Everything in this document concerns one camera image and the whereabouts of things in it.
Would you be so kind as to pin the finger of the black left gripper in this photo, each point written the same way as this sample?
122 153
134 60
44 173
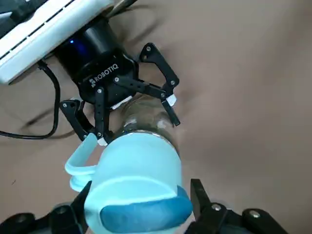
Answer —
146 87
101 112

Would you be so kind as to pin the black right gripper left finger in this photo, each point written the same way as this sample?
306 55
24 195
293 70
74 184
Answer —
48 221

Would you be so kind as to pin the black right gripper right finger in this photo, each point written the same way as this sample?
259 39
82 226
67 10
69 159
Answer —
219 219

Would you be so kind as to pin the clear glass jar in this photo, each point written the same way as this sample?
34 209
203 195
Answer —
146 114

